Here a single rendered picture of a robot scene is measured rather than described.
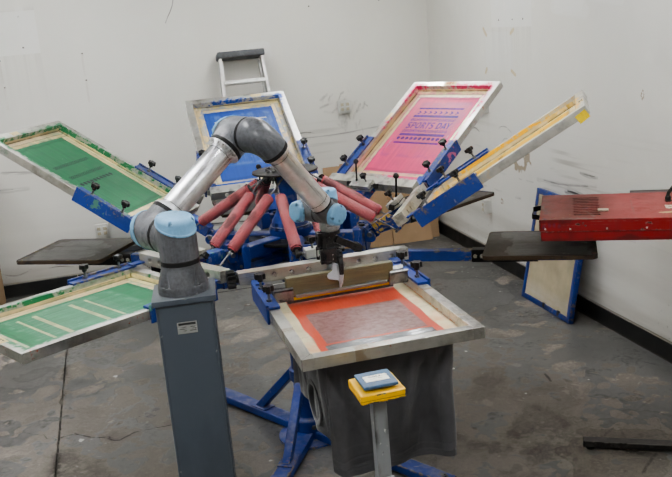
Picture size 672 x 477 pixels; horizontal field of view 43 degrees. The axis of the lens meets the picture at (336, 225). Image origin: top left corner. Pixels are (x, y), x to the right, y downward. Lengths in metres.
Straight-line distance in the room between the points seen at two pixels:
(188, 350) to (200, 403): 0.17
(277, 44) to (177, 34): 0.81
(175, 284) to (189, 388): 0.32
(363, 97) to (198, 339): 5.02
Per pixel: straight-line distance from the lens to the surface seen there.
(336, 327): 2.87
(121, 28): 7.04
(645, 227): 3.52
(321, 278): 3.12
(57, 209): 7.17
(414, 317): 2.91
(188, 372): 2.62
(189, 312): 2.55
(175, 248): 2.52
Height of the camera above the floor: 1.95
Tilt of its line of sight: 14 degrees down
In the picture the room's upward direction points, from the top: 5 degrees counter-clockwise
